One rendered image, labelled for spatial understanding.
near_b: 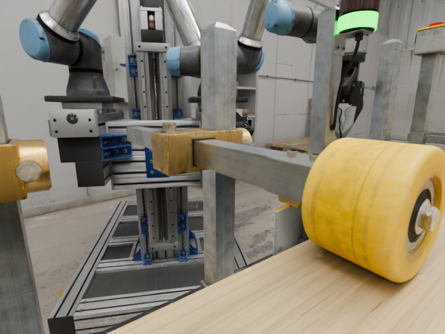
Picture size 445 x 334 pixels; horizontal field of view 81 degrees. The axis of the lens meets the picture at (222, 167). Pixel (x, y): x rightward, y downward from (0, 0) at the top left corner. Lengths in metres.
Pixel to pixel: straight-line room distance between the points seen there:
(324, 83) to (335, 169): 0.38
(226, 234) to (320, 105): 0.30
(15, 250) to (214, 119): 0.25
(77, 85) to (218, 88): 0.81
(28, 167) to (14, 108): 2.62
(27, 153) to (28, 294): 0.14
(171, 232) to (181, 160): 0.99
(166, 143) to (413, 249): 0.24
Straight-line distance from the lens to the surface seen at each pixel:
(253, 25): 1.13
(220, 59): 0.36
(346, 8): 0.53
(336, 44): 0.54
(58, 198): 3.04
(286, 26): 0.76
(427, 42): 1.00
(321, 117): 0.53
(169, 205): 1.26
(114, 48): 2.86
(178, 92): 1.25
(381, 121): 0.76
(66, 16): 0.99
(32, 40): 1.04
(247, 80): 3.77
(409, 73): 8.50
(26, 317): 0.35
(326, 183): 0.16
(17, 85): 2.90
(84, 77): 1.11
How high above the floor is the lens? 1.00
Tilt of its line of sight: 13 degrees down
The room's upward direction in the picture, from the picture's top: straight up
